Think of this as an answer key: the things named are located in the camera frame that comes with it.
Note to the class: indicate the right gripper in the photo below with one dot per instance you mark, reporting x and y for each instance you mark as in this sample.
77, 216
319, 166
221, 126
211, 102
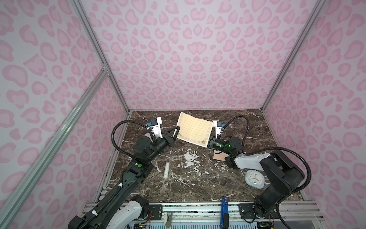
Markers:
212, 142

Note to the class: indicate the beige tape piece on rail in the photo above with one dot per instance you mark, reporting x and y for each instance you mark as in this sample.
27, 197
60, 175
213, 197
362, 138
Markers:
168, 219

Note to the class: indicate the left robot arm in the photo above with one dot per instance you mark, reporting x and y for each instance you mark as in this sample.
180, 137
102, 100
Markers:
138, 170

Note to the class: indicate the beige lined letter paper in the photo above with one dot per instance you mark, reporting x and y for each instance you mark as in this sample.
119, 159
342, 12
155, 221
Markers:
194, 130

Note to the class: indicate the white glue stick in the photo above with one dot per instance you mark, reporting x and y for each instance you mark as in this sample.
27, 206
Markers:
166, 171

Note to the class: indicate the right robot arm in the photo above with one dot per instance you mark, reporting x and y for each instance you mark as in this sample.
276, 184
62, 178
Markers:
285, 169

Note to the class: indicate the white alarm clock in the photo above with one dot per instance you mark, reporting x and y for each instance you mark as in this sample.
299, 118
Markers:
255, 179

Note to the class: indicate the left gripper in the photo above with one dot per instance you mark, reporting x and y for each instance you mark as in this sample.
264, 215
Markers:
170, 140

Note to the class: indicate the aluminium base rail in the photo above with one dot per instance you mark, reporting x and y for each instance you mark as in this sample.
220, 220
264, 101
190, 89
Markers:
206, 215

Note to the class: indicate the blue tool on rail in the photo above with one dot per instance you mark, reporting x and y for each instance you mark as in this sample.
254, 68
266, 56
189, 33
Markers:
224, 216

